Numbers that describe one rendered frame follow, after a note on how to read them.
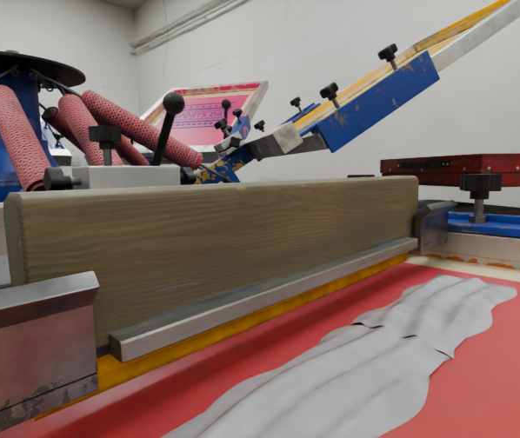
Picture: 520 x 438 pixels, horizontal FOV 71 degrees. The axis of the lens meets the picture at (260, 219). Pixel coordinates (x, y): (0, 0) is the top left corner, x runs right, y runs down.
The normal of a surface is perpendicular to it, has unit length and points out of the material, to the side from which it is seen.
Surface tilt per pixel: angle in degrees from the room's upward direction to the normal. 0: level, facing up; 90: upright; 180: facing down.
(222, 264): 90
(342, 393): 32
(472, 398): 0
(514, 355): 0
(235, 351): 0
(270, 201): 90
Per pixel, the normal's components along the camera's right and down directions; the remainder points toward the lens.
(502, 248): -0.70, 0.11
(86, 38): 0.71, 0.08
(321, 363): 0.26, -0.83
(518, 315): -0.02, -0.99
